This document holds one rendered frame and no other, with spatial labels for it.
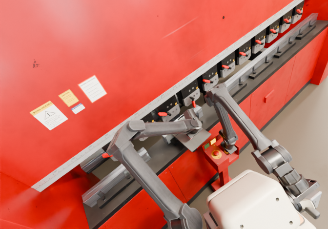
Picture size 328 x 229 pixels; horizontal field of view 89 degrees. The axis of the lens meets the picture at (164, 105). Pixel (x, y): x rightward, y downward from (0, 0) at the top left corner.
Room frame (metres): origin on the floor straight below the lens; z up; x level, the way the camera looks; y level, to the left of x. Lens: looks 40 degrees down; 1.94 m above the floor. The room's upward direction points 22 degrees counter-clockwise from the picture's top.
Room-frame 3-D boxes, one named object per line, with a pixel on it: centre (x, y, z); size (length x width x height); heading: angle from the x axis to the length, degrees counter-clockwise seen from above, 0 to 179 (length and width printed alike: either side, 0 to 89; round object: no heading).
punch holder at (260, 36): (1.25, -0.94, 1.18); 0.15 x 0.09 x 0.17; 112
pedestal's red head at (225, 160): (0.66, -0.27, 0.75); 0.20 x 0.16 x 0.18; 105
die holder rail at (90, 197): (0.69, 0.48, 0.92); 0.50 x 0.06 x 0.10; 112
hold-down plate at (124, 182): (0.62, 0.50, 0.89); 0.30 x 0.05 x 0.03; 112
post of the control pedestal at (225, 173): (0.66, -0.27, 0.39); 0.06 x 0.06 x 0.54; 15
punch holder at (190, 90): (0.96, -0.20, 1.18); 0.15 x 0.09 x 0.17; 112
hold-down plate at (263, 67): (1.21, -0.99, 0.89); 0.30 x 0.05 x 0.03; 112
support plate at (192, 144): (0.76, -0.09, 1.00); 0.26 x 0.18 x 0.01; 22
